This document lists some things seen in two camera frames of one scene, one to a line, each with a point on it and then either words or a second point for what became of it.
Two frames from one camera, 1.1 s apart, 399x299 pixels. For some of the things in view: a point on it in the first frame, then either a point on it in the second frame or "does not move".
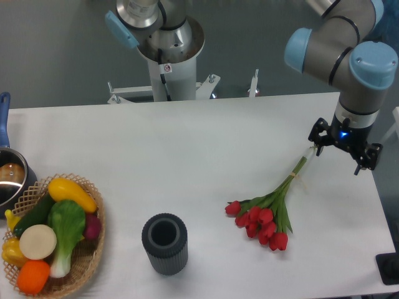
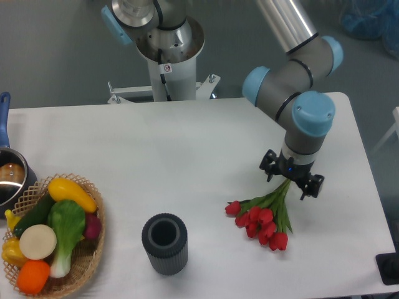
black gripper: [353, 140] → [299, 173]
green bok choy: [67, 218] does not move
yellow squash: [60, 189] does not move
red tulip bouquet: [266, 217] does not move
